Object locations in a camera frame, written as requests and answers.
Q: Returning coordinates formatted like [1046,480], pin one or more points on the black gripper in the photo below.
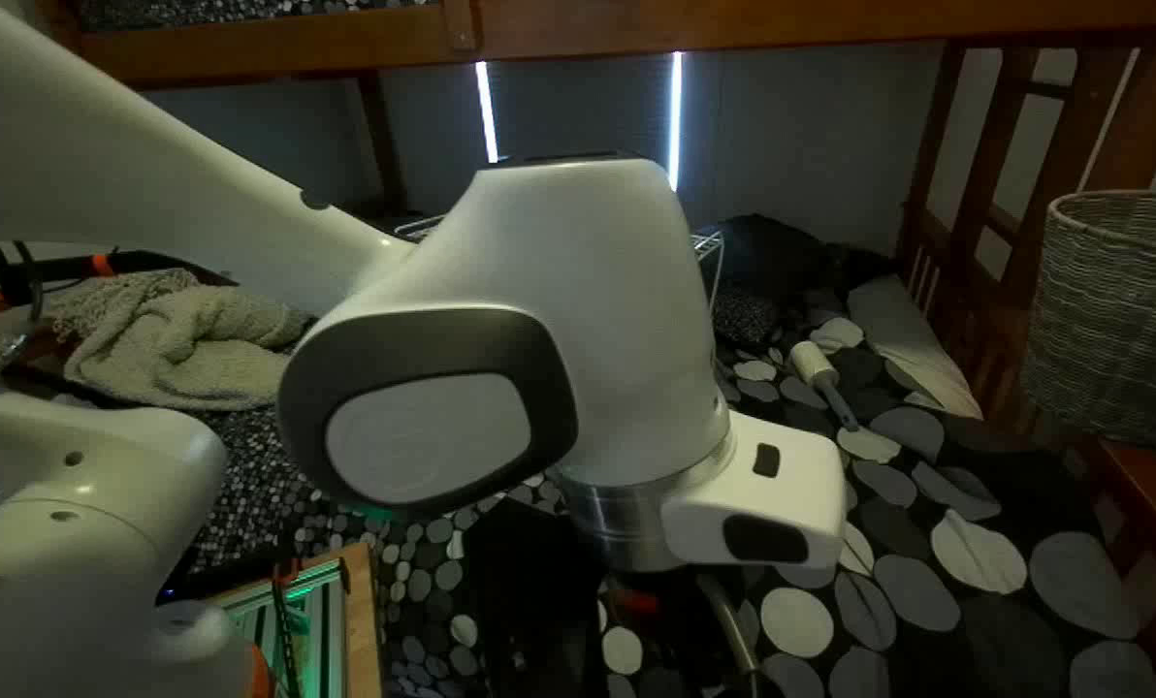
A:
[533,583]

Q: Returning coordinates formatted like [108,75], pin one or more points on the beige crumpled towel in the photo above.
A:
[177,344]

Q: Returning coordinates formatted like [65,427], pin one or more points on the black grey polka dot duvet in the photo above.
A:
[940,605]

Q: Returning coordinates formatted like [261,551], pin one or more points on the black bag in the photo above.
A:
[774,259]

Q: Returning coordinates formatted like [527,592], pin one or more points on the black clamp with orange bands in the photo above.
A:
[18,272]

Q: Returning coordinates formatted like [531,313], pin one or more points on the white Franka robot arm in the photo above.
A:
[581,284]

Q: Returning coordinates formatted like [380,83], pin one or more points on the wooden box with green light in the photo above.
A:
[358,622]

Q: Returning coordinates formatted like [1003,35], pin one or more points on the white flat pillow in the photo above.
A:
[912,344]

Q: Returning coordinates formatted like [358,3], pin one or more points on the grey window curtain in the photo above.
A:
[797,140]

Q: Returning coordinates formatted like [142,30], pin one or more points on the wooden bunk bed frame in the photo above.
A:
[734,26]

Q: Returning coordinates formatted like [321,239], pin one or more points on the white lint roller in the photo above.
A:
[812,363]

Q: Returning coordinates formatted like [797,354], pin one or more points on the grey woven laundry basket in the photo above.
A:
[1123,323]

